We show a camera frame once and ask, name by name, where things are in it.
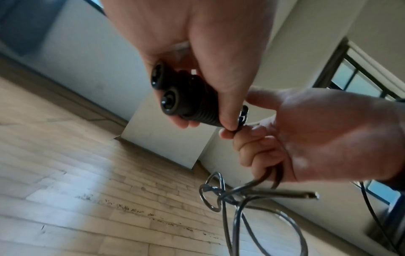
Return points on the dark framed window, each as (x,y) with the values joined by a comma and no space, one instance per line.
(335,65)

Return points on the person's left hand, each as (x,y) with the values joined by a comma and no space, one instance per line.
(202,32)

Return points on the person's right hand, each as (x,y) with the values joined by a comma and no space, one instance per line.
(332,135)

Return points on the person's right forearm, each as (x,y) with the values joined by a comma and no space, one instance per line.
(401,140)

